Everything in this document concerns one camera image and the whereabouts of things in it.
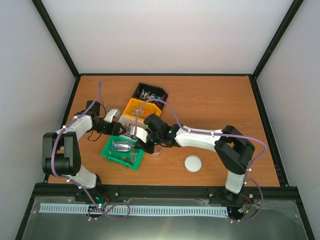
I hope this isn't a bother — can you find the clear plastic cup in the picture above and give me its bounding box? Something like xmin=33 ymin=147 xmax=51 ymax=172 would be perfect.
xmin=151 ymin=145 xmax=165 ymax=158

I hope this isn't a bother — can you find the white translucent plastic bin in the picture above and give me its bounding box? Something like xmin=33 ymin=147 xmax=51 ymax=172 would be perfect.
xmin=118 ymin=114 xmax=136 ymax=140

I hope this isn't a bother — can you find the silver metal scoop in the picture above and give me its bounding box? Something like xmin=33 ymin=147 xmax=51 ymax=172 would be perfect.
xmin=110 ymin=141 xmax=134 ymax=153

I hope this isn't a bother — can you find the green plastic bin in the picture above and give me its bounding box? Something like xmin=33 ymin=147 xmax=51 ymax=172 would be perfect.
xmin=100 ymin=136 xmax=145 ymax=171

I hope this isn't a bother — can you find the yellow plastic bin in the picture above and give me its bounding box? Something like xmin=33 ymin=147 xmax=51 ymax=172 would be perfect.
xmin=123 ymin=97 xmax=162 ymax=121

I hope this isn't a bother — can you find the black plastic bin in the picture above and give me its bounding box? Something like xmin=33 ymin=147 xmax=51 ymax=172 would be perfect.
xmin=132 ymin=82 xmax=169 ymax=110

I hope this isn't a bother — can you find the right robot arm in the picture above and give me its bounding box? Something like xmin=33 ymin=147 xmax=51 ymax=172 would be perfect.
xmin=130 ymin=114 xmax=255 ymax=199

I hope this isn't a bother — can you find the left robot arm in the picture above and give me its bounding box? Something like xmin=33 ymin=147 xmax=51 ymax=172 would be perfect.
xmin=42 ymin=101 xmax=125 ymax=202

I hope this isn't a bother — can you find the white round lid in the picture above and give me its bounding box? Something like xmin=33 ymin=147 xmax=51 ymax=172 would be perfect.
xmin=184 ymin=155 xmax=202 ymax=173

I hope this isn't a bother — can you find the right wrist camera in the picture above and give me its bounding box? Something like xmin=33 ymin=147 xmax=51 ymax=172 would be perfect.
xmin=130 ymin=126 xmax=149 ymax=143

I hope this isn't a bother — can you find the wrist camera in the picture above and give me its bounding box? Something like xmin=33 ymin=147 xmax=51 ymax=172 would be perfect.
xmin=130 ymin=126 xmax=149 ymax=143
xmin=103 ymin=108 xmax=121 ymax=123

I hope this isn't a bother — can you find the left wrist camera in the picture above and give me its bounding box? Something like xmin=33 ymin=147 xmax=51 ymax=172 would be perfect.
xmin=103 ymin=108 xmax=121 ymax=123

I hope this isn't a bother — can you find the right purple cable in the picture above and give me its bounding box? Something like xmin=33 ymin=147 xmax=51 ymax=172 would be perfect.
xmin=134 ymin=98 xmax=268 ymax=223

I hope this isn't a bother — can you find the light blue cable duct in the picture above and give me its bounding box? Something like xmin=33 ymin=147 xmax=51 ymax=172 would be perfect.
xmin=38 ymin=203 xmax=228 ymax=218

